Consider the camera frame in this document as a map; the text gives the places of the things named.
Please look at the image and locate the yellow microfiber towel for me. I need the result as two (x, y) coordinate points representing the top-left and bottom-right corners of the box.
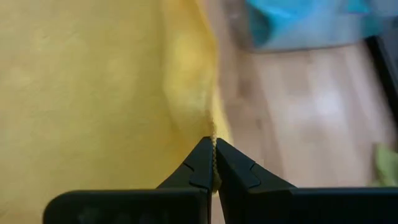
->
(0, 0), (233, 224)

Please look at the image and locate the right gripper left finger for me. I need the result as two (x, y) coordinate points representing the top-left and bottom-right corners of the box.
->
(156, 136), (216, 192)

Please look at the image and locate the black aluminium table frame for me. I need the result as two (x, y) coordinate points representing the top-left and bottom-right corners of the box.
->
(364, 34), (398, 121)

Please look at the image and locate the pale lime microfiber towel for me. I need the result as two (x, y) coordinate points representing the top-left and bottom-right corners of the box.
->
(373, 142), (398, 188)

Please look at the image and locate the blue microfiber towel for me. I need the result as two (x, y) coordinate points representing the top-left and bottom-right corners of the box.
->
(245, 0), (398, 50)

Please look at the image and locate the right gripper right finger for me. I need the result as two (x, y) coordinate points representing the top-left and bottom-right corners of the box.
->
(216, 138), (296, 224)

